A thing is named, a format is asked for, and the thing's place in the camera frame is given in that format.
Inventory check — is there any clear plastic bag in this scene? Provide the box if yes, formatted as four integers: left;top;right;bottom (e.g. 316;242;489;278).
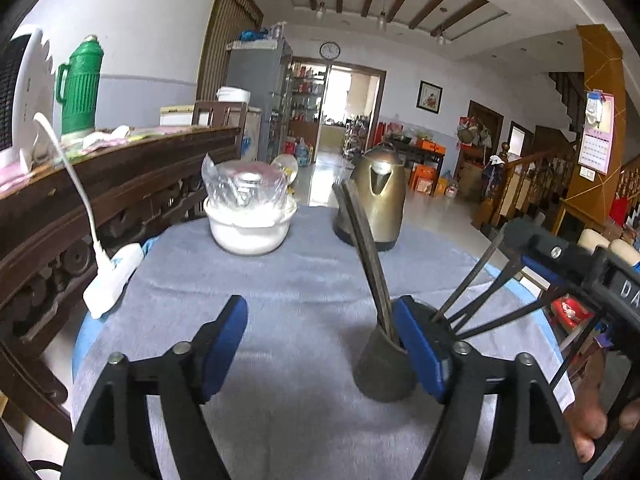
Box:
201;154;291;211

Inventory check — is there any slim metal chopstick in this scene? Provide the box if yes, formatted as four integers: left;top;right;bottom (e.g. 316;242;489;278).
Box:
342;178;401;348
332;182;396;346
432;225;511;322
456;297;551;339
446;257;526;326

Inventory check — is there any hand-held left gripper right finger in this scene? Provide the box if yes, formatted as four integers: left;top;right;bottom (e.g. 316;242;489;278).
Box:
391;296;583;480

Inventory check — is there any blue table cover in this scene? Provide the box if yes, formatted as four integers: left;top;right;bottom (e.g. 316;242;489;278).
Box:
72;237;561;381

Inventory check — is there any framed wall picture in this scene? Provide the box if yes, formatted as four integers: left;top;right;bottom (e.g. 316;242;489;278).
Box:
416;80;444;114

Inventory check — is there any white power cable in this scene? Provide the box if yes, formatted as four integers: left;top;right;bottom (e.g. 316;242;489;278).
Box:
32;112;106;261

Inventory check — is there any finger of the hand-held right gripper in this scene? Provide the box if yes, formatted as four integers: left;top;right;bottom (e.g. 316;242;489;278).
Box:
502;215;608;287

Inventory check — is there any shelf with bottles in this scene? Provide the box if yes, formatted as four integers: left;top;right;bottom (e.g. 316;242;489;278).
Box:
287;60;328;151

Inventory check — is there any red plastic chair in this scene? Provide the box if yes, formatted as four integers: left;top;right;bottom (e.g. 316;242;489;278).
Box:
547;292;601;333

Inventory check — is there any dark wooden sideboard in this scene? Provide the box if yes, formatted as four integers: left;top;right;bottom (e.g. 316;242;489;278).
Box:
0;125;243;401

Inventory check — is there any grey refrigerator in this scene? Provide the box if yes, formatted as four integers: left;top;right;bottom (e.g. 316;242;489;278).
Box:
225;37;293;163

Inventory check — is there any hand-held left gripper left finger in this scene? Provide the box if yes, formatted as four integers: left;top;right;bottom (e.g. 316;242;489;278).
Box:
60;294;249;480

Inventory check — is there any wooden chair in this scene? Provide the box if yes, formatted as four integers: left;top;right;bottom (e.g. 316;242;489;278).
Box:
191;100;248;128

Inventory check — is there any tall orange box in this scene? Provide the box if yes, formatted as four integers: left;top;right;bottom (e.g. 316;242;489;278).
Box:
409;162;438;196

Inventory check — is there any person's right hand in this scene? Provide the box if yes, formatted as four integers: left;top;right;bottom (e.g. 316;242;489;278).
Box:
564;345;611;465

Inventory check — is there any white chest freezer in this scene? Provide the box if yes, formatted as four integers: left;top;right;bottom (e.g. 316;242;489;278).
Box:
160;104;196;127

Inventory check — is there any gold electric kettle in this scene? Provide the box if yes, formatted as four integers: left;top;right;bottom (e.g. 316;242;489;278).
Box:
332;142;407;252

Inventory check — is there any wooden dining table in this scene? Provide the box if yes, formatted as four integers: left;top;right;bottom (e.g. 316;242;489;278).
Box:
395;137;446;181

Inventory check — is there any white electric heater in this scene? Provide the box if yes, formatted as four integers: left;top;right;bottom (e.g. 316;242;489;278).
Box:
0;25;56;168

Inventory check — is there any green thermos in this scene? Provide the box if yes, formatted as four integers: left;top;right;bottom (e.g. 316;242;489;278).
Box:
55;35;103;136

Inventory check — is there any metal chopstick holder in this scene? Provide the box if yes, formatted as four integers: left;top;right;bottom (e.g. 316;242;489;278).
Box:
354;300;453;402

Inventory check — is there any pink wall calendar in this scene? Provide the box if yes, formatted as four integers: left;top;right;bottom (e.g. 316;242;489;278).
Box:
577;90;616;176

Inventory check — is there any cream armchair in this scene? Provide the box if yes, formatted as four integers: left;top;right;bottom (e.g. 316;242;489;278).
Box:
577;227;640;266

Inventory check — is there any wooden stair railing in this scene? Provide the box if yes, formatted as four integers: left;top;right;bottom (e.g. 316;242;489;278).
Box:
475;142;581;231

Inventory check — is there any grey tablecloth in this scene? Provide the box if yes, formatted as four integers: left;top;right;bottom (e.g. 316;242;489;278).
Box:
70;202;576;480

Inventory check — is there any small white fan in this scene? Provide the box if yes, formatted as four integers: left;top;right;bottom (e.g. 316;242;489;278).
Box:
270;154;300;186

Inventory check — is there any white bowl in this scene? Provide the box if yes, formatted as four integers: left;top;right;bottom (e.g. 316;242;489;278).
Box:
203;195;298;257

